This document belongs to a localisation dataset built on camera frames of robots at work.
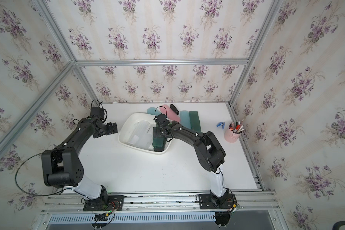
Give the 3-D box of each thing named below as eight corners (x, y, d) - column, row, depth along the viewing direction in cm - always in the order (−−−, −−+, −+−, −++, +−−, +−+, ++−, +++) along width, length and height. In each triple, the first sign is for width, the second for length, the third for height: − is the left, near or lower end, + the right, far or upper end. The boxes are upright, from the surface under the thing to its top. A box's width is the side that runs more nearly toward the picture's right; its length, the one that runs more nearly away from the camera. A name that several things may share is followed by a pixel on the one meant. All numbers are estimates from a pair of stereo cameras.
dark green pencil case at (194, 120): (190, 131, 105) (191, 129, 103) (188, 113, 117) (189, 110, 114) (200, 132, 105) (201, 129, 103) (197, 113, 117) (198, 110, 114)
